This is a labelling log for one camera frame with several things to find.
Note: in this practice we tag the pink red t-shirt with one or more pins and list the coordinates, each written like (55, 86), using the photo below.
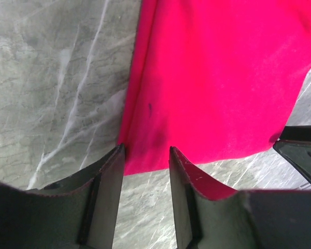
(217, 79)

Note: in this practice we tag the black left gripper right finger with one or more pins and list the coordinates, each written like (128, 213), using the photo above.
(187, 183)

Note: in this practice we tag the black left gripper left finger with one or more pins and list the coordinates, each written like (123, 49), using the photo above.
(99, 221)

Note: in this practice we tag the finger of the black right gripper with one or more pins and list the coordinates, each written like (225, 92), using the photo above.
(298, 154)
(296, 134)

